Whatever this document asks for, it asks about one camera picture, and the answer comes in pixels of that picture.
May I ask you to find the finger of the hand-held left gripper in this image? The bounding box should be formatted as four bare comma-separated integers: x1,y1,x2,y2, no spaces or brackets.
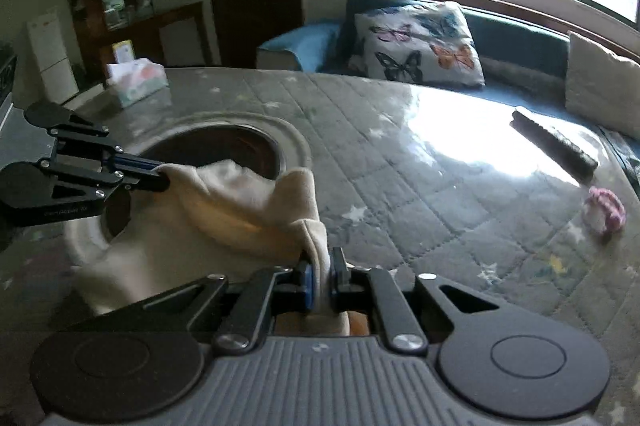
26,101,164,169
39,159,172,208

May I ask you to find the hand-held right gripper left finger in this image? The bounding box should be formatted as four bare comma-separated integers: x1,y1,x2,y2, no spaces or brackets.
95,261,318,354

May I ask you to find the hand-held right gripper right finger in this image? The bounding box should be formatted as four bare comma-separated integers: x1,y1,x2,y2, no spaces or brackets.
329,249,521,353

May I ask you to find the cream garment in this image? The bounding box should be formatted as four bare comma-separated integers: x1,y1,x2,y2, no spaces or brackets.
75,159,351,337

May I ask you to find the tissue box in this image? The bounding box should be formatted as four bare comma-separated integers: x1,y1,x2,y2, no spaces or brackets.
105,58,168,108

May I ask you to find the round black induction hob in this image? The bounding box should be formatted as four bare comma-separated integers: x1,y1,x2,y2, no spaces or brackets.
105,126,286,237

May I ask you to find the grey star quilted table cover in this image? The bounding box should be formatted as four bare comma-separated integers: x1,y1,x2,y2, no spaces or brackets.
0,66,640,426

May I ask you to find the yellow box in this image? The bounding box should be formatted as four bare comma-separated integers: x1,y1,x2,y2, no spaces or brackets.
111,40,135,67

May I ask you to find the white refrigerator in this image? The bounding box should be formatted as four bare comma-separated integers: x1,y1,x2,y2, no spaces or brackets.
27,6,78,104

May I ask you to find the butterfly print pillow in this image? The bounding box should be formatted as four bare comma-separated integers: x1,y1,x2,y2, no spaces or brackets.
348,1,486,90

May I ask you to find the black remote control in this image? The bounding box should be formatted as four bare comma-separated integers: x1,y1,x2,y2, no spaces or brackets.
510,106,599,181

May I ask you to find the pink hair scrunchie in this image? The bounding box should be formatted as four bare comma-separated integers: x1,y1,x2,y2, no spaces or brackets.
582,186,627,234

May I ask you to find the blue sofa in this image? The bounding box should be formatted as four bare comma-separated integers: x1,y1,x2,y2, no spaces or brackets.
256,0,640,187

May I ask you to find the plain white pillow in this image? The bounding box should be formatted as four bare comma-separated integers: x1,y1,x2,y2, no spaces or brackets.
565,30,640,137

